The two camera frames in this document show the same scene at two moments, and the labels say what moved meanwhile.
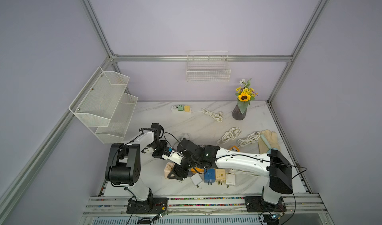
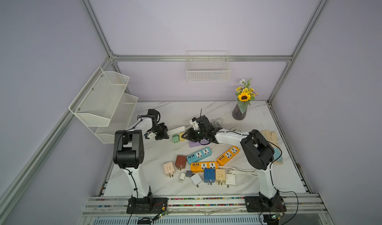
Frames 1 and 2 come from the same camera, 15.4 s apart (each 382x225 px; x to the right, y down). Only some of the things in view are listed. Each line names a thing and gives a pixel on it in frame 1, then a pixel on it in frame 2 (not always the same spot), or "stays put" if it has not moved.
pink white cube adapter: [169, 166] stays put
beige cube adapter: [220, 176] stays put
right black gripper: [179, 169] to [190, 135]
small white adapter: [196, 178] stays put
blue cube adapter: [209, 175] stays put
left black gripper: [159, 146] to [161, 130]
